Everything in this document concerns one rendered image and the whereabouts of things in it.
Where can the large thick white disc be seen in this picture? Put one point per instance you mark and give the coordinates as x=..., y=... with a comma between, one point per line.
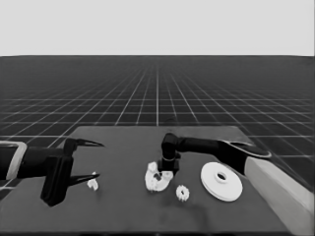
x=210, y=183

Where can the small white T-shaped piece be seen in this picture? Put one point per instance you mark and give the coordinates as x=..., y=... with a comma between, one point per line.
x=93, y=186

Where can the white round carrier with pins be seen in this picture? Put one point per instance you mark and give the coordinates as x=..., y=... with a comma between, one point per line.
x=164, y=187

